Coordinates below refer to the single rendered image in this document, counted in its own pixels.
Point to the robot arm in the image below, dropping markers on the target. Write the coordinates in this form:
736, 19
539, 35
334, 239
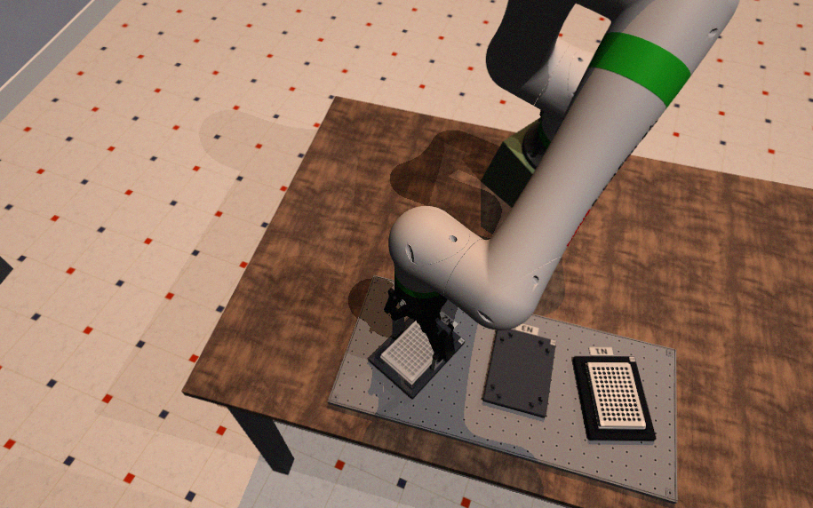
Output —
605, 108

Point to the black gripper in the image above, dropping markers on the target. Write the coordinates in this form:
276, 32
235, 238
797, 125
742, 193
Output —
439, 335

